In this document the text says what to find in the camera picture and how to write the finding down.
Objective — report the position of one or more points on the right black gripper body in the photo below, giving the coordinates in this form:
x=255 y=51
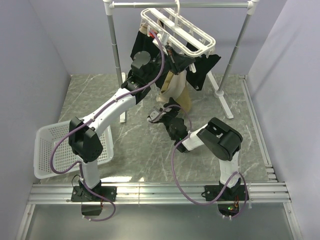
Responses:
x=168 y=117

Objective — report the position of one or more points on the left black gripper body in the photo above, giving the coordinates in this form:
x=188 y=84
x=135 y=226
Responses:
x=172 y=59

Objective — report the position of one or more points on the tan underwear with cream waistband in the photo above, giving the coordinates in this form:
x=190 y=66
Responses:
x=175 y=86

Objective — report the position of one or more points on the white clip hanger frame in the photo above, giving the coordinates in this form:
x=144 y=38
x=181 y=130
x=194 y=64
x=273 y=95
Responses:
x=185 y=37

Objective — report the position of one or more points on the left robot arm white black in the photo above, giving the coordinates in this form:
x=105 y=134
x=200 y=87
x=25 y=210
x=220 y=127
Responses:
x=85 y=133

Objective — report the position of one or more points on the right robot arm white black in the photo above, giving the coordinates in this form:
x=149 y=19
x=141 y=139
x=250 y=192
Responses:
x=222 y=140

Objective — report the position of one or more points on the black hanging garment right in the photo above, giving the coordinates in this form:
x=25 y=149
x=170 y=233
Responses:
x=202 y=65

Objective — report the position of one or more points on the black hanging garments left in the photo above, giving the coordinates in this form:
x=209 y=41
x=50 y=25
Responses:
x=143 y=42

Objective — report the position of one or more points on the metal clothes rack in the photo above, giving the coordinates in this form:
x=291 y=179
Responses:
x=250 y=7

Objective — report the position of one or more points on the white plastic laundry basket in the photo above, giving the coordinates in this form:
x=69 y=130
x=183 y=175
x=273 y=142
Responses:
x=46 y=139

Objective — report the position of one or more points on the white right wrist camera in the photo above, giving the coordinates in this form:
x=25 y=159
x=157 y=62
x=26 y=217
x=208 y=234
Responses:
x=155 y=115

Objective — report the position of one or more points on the aluminium mounting rail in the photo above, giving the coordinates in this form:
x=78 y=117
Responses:
x=140 y=193

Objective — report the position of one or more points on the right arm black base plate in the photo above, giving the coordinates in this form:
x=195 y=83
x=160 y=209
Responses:
x=212 y=193

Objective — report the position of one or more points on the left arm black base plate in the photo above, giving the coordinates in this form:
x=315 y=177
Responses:
x=81 y=194

